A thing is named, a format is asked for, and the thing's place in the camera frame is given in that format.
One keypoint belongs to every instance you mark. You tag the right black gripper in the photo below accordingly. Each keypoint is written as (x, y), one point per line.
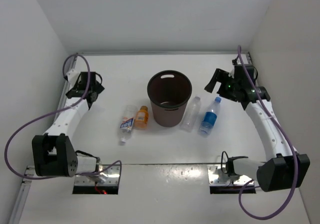
(220, 76)

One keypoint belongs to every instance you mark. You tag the left aluminium rail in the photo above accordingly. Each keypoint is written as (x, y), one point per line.
(26, 183)

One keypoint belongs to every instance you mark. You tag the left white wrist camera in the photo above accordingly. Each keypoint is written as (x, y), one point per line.
(71, 76)

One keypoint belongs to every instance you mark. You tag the brown plastic bin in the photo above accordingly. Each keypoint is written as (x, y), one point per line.
(169, 92)

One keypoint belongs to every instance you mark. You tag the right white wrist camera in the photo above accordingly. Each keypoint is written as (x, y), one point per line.
(232, 73)

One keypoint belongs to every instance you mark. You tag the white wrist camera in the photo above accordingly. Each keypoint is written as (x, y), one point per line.
(232, 73)
(71, 76)

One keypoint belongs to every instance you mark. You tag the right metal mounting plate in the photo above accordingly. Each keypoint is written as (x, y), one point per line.
(217, 178)

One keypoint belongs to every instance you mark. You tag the clear bottle white blue label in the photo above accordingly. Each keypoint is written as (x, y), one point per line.
(127, 123)

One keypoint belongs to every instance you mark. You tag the orange juice bottle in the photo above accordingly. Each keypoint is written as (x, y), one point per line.
(142, 117)

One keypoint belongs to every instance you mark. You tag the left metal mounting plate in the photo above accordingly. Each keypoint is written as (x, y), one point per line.
(109, 177)

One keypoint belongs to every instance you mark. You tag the metal mounting plate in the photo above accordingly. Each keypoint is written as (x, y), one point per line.
(217, 178)
(109, 177)

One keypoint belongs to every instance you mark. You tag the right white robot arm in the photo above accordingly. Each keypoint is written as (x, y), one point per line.
(284, 164)

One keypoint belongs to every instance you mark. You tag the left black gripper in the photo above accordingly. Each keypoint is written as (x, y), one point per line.
(98, 89)

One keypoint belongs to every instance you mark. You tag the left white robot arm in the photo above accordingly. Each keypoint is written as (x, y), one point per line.
(53, 152)

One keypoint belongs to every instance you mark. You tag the clear unlabelled plastic bottle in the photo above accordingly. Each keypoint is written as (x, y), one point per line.
(191, 114)

